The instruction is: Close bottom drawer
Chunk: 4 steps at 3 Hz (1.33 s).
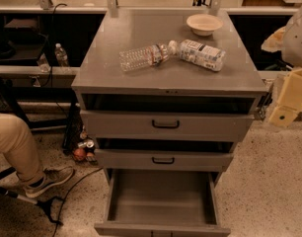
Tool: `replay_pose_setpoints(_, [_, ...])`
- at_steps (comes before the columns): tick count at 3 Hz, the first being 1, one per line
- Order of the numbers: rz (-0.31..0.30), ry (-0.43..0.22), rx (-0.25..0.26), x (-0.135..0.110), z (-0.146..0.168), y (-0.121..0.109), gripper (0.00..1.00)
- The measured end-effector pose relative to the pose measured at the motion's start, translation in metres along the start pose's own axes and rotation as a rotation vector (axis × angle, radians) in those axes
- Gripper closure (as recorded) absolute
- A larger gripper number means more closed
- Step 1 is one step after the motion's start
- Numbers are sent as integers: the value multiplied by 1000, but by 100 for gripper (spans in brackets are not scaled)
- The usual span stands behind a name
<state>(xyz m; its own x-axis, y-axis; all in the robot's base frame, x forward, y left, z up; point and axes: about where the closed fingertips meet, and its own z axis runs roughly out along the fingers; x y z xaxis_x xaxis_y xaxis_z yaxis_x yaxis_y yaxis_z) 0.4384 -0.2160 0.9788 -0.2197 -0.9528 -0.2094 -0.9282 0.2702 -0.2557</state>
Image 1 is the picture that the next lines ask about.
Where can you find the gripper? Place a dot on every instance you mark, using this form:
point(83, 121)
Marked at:
point(297, 43)

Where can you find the white paper bowl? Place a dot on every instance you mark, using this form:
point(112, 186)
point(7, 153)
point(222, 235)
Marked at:
point(204, 24)

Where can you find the black chair base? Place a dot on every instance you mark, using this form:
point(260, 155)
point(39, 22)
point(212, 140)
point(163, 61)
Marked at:
point(44, 205)

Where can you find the grey metal drawer cabinet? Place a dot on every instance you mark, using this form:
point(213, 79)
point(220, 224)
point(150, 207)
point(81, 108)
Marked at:
point(175, 86)

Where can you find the white labelled plastic bottle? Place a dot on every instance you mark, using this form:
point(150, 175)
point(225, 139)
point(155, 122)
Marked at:
point(197, 53)

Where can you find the metal can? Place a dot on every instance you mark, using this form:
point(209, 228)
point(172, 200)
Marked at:
point(88, 143)

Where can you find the upright water bottle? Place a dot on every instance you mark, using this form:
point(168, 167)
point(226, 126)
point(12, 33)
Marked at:
point(61, 57)

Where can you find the person's leg in khaki trousers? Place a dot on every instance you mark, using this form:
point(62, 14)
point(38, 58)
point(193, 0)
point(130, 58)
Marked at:
point(18, 146)

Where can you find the grey drawer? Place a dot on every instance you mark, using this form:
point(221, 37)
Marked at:
point(166, 126)
point(163, 160)
point(149, 203)

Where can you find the grey sneaker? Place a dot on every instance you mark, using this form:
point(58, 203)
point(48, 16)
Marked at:
point(51, 178)

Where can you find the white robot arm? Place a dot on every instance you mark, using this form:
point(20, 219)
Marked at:
point(288, 40)

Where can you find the grey middle drawer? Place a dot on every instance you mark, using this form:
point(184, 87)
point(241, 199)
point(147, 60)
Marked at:
point(163, 160)

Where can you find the grey top drawer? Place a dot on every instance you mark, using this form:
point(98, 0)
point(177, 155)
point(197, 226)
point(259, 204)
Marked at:
point(166, 126)

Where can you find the clear empty plastic bottle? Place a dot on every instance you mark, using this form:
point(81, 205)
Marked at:
point(148, 56)

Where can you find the grey bottom drawer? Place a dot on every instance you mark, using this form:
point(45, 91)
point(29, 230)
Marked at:
point(149, 203)

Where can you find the red apple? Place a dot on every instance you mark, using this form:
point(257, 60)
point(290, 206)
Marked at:
point(79, 154)

